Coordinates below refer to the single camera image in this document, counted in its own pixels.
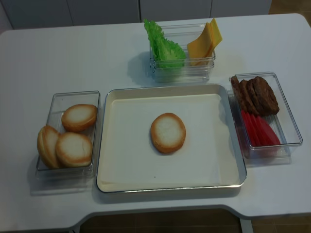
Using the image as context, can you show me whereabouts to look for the green lettuce leaves in container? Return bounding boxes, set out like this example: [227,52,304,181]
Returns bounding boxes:
[144,19,186,68]

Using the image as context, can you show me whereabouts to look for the clear lettuce and cheese container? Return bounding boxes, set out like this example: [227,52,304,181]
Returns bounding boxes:
[149,23,216,83]

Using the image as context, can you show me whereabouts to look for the yellow cheese slices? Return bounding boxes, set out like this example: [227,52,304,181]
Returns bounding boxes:
[187,18,223,66]

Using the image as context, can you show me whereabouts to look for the bun half on tray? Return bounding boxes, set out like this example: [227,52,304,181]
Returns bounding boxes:
[150,113,186,154]

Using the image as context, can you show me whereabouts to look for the silver metal baking tray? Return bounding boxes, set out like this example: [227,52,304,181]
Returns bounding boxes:
[96,84,247,193]

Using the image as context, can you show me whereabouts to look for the white parchment paper sheet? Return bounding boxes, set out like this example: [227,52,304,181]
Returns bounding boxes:
[101,94,233,189]

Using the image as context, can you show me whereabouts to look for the upper bun half in container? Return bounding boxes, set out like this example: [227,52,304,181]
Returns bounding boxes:
[61,104,98,133]

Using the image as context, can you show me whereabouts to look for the bun half in container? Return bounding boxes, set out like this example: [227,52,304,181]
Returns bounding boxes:
[61,104,98,133]
[55,132,93,167]

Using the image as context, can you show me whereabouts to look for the front bun half in container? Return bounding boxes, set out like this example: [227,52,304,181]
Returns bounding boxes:
[55,132,93,167]

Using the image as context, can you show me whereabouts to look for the clear bun container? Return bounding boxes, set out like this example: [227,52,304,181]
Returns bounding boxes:
[35,91,102,181]

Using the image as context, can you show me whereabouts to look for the brown meat patties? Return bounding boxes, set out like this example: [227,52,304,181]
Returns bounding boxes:
[230,75,279,117]

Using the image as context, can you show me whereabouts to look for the red tomato slices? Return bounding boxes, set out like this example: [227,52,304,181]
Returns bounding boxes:
[241,110,281,157]

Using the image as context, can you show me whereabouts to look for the leftmost bun half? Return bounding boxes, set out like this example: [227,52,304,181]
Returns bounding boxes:
[37,126,60,168]

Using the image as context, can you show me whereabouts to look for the clear patty and tomato container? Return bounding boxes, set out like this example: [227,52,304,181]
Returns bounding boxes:
[229,72,303,164]

